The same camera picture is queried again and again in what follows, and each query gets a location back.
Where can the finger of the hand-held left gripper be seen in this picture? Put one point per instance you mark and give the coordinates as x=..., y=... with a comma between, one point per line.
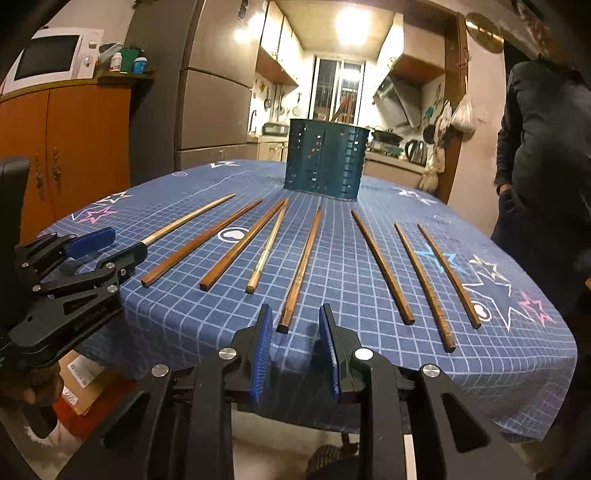
x=92, y=242
x=124, y=263

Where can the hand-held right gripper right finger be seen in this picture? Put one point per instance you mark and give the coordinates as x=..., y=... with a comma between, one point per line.
x=330, y=357

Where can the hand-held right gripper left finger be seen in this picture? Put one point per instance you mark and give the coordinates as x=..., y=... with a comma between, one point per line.
x=259, y=357

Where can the pale bamboo chopstick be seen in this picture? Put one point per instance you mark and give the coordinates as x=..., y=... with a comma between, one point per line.
x=194, y=216

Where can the dark brown wooden chopstick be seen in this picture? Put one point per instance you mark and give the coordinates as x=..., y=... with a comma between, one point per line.
x=382, y=266
x=449, y=276

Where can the pale patterned chopstick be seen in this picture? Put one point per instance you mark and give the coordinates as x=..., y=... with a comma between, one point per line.
x=268, y=249

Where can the dark brown ridged chopstick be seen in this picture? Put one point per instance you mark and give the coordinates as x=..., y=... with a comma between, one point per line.
x=425, y=286

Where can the teal perforated utensil holder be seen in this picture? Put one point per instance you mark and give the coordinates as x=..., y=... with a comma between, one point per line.
x=325, y=161

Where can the person's left hand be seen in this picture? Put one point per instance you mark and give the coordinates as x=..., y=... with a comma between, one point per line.
x=32, y=385

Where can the blue grid star tablecloth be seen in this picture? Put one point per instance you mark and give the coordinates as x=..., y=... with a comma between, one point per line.
x=332, y=295

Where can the cardboard box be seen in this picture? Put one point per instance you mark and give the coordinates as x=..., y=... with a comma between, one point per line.
x=85, y=378

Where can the orange wooden cabinet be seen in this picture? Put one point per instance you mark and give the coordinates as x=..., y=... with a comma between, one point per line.
x=74, y=147

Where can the blue lidded jar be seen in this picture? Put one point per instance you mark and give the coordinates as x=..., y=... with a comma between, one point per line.
x=140, y=65

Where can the grey refrigerator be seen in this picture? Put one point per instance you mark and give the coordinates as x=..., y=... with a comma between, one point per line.
x=207, y=92

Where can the white microwave oven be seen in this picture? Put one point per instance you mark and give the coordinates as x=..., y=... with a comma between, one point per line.
x=46, y=57

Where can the hanging white cloth bag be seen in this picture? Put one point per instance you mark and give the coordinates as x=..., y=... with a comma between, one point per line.
x=431, y=170

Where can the steel electric kettle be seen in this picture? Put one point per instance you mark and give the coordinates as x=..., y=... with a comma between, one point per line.
x=416, y=152

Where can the steel range hood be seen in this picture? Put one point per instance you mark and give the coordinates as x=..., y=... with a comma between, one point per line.
x=397, y=101

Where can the barred kitchen window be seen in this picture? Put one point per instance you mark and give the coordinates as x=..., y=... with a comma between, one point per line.
x=338, y=90

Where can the hanging clear plastic bag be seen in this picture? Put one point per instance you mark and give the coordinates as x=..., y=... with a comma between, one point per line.
x=463, y=115

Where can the round gold wall plate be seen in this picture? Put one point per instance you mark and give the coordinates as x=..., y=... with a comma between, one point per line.
x=483, y=31

